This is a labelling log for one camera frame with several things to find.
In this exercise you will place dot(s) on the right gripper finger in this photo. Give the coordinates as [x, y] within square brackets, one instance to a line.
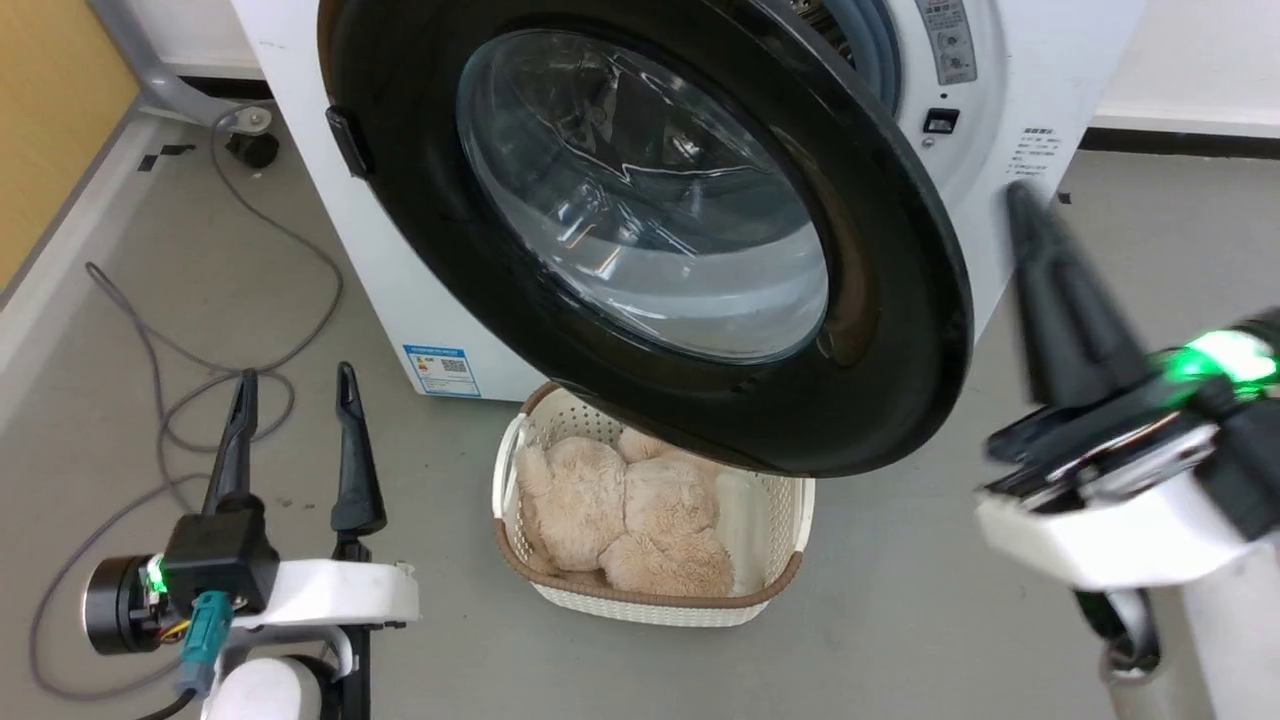
[1045, 300]
[1105, 330]

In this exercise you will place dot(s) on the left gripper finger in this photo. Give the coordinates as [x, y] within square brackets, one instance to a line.
[232, 450]
[356, 460]

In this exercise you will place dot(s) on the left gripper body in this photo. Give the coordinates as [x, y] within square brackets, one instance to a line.
[330, 592]

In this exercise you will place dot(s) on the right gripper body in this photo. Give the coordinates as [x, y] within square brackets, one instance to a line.
[1110, 530]

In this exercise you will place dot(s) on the black round washer door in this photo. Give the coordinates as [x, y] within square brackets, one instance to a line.
[880, 300]

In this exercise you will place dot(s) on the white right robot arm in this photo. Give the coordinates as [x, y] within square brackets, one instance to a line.
[1230, 650]

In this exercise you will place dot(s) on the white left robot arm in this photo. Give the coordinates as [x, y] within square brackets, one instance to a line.
[270, 690]

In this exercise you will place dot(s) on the white front-load washing machine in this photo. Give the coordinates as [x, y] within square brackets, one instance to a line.
[400, 290]

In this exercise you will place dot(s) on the black door latch hook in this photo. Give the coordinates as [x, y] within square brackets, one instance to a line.
[350, 142]

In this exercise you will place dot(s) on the blue energy label sticker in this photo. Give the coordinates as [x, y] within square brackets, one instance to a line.
[442, 371]

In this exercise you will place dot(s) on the grey instruction sticker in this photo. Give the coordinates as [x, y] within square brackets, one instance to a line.
[947, 40]

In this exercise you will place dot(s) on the beige plush toy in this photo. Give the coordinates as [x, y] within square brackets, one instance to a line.
[640, 520]

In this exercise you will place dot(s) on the black caster wheel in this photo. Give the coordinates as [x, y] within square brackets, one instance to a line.
[254, 149]

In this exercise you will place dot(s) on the grey rubber drum gasket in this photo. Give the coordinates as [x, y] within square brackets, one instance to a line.
[868, 45]

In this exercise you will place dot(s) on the white woven laundry basket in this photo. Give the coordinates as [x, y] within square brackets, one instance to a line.
[770, 540]

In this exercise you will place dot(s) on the grey metal stand leg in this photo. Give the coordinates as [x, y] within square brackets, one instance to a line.
[160, 80]

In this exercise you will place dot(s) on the light brown wooden panel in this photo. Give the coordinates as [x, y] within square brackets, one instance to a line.
[50, 110]

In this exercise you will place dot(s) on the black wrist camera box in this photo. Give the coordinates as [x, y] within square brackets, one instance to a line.
[220, 555]

